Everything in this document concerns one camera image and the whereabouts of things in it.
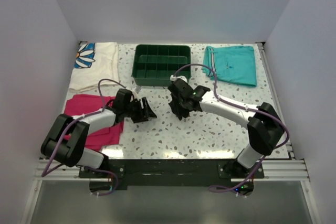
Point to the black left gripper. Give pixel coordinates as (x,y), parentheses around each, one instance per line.
(144,114)

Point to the black striped underwear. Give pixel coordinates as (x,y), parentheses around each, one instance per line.
(178,110)

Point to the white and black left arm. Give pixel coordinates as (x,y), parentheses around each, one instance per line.
(66,140)

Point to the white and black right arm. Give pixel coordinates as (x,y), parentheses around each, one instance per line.
(261,122)

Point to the folded pink cloth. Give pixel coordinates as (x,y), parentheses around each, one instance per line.
(86,103)

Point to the green plastic divided tray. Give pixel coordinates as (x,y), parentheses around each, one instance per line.
(154,64)

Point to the cream daisy print shirt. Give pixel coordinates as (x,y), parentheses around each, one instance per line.
(94,61)

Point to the folded teal shorts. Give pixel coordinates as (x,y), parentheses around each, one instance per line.
(234,64)

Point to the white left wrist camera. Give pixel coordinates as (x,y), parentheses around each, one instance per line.
(137,89)

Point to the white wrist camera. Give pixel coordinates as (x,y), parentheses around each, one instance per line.
(137,89)
(174,78)

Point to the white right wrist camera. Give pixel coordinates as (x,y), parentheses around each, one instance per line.
(174,78)

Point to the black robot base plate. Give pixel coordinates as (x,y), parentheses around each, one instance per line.
(176,172)

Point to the aluminium frame rail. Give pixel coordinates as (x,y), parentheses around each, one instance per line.
(62,173)

